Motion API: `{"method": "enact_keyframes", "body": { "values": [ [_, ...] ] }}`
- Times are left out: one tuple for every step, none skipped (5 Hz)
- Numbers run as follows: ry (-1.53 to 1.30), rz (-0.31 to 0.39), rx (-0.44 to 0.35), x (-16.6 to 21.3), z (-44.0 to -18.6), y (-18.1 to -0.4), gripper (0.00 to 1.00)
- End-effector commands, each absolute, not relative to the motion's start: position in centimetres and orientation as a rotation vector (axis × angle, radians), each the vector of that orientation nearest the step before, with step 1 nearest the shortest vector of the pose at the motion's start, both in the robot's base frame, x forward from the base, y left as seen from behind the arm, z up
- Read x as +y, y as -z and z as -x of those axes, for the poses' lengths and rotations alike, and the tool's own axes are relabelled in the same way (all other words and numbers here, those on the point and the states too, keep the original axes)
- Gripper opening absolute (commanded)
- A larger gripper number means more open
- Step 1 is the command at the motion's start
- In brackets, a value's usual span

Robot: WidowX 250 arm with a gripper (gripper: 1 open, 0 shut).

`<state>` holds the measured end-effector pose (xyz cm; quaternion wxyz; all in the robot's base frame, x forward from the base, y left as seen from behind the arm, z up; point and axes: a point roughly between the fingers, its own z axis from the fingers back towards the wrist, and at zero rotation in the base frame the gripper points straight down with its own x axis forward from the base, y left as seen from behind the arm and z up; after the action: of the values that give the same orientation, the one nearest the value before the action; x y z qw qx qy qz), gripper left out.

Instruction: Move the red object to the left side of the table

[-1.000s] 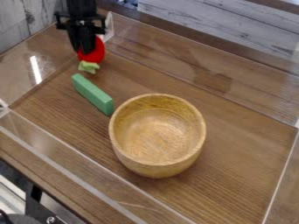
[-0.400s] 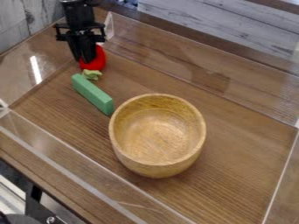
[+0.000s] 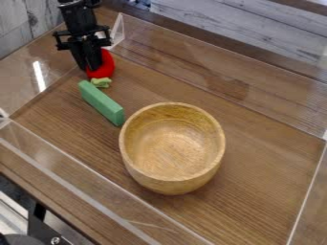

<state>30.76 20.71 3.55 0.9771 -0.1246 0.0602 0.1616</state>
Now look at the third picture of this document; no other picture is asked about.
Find black metal table frame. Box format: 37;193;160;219
0;171;97;245

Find clear acrylic tray walls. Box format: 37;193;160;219
0;10;327;245

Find green rectangular block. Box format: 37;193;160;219
77;80;125;126

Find red plush strawberry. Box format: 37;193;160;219
85;49;114;88

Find wooden bowl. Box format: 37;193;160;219
118;102;225;195

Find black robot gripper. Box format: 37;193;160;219
52;0;112;71

